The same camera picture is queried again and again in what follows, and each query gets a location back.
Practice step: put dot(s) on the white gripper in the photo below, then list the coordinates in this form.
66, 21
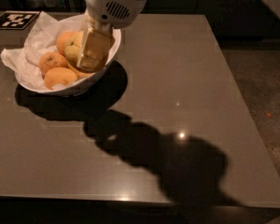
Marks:
110, 6

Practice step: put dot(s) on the large orange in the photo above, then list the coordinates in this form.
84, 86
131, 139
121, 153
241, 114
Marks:
79, 74

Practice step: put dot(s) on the white ceramic bowl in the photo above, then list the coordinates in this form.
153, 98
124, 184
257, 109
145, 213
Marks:
82, 84

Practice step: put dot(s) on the left low orange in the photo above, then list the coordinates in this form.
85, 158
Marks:
51, 60

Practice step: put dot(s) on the black white fiducial marker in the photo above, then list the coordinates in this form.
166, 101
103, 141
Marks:
17, 20

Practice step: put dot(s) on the white crumpled paper liner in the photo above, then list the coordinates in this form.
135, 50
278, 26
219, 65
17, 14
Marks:
40, 40

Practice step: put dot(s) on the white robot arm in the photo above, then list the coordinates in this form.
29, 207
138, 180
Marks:
236, 23

